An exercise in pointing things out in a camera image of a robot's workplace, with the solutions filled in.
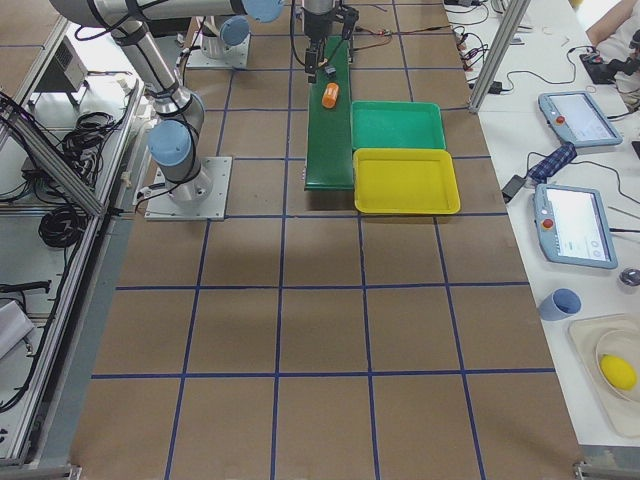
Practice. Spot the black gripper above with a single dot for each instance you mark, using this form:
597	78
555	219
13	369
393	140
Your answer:
315	26

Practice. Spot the orange cylinder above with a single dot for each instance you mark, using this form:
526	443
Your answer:
330	95

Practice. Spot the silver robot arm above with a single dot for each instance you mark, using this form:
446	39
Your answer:
222	32
173	141

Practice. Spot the green plastic tray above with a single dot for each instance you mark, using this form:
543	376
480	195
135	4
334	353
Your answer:
397	124

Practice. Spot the green conveyor belt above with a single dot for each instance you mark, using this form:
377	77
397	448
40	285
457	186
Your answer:
329	140

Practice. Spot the yellow plastic tray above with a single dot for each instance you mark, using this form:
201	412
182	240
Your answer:
405	181

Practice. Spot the black power adapter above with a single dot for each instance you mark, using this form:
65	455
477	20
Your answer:
512	187

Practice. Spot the far teach pendant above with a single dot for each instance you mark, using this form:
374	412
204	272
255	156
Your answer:
576	118

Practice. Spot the teach pendant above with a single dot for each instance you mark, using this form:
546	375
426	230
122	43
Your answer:
576	118
572	227

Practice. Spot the grey control box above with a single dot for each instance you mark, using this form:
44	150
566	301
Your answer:
66	73

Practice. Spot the near teach pendant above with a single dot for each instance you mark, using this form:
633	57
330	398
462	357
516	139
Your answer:
572	227

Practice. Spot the blue cup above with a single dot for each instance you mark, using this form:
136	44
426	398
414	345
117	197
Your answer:
560	304

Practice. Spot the beige tray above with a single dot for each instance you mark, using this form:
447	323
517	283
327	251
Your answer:
623	415

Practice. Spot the white bowl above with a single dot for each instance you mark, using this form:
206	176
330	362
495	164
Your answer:
623	343

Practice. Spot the yellow lemon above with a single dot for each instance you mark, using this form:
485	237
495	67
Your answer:
618	372

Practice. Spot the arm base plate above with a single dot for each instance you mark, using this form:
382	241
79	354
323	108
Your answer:
203	198
211	53

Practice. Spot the aluminium frame post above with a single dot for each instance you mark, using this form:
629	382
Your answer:
500	43

